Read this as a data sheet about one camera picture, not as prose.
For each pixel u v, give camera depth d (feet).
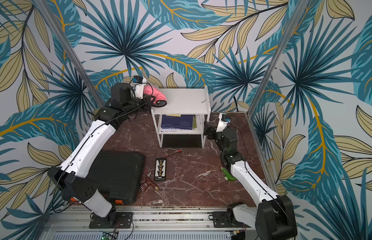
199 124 2.94
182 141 3.42
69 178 1.33
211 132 2.27
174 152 3.20
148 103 2.03
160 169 2.90
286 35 2.54
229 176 2.86
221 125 2.22
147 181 2.76
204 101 2.57
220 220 2.40
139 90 2.04
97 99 3.60
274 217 1.34
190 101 2.54
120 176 2.60
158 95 2.32
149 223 2.40
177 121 2.94
